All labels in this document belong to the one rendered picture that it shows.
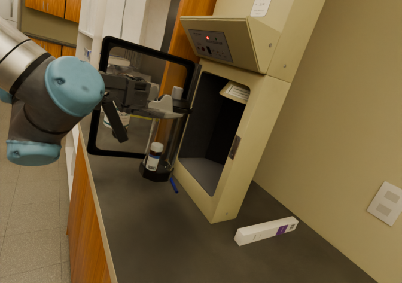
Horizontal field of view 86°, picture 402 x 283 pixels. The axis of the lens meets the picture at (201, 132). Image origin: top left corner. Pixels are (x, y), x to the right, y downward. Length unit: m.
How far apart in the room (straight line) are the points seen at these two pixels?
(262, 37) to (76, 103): 0.40
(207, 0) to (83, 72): 0.63
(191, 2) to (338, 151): 0.74
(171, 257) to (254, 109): 0.42
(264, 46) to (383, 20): 0.52
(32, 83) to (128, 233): 0.43
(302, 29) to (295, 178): 0.60
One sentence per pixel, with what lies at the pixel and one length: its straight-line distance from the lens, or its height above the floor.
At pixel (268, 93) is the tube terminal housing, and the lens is 0.61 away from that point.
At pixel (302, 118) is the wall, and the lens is 1.00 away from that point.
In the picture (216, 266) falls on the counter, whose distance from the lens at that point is 0.64.
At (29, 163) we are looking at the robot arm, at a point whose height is 1.15.
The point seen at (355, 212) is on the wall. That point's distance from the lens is 0.94.
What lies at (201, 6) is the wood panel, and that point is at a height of 1.57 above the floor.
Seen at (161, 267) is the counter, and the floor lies 0.94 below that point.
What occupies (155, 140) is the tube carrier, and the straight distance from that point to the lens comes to 0.60.
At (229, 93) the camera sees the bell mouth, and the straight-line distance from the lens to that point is 0.69.
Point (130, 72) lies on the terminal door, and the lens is 0.76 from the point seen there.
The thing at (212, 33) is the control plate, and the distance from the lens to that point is 0.65.
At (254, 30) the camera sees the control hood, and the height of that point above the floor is 1.49.
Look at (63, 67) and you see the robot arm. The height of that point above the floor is 1.34.
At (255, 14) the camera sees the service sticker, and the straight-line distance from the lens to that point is 0.68.
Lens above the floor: 1.39
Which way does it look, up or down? 17 degrees down
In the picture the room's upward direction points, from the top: 17 degrees clockwise
